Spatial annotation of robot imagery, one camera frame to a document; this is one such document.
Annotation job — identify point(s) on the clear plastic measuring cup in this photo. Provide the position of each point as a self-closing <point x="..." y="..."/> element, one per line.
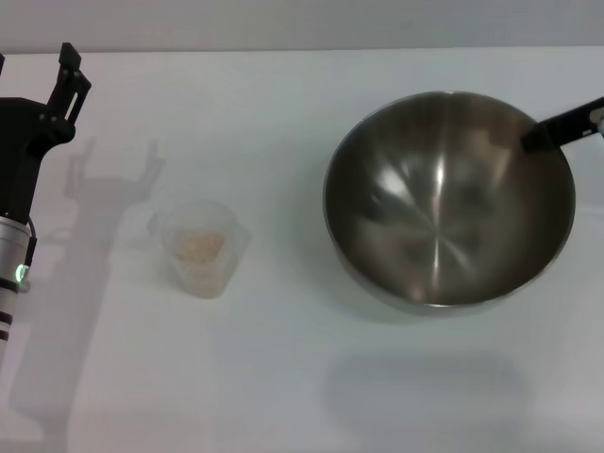
<point x="203" y="278"/>

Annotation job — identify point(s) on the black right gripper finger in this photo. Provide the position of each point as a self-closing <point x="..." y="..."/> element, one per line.
<point x="557" y="126"/>

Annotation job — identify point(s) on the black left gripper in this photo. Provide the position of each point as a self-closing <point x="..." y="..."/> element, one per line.
<point x="19" y="141"/>

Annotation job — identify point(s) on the heap of rice grains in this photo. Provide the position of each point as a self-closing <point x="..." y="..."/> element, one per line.
<point x="198" y="244"/>

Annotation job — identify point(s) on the stainless steel mixing bowl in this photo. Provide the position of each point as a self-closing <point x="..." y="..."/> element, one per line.
<point x="443" y="212"/>

